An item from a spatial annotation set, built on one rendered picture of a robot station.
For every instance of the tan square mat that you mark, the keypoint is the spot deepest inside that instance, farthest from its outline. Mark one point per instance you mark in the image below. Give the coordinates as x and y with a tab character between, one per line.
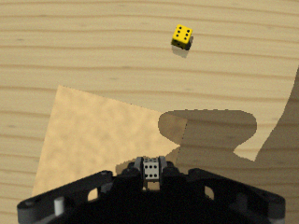
89	133

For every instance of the white die with black pips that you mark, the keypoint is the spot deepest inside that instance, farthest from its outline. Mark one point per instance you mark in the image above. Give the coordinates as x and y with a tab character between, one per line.
150	169

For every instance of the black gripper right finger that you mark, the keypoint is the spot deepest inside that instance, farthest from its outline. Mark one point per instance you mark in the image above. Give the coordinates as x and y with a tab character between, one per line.
258	205

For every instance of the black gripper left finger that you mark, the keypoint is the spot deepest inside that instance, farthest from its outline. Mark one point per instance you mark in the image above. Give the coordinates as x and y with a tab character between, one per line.
44	207

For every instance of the yellow die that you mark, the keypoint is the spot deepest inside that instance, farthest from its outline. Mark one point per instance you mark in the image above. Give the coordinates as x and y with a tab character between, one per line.
181	36

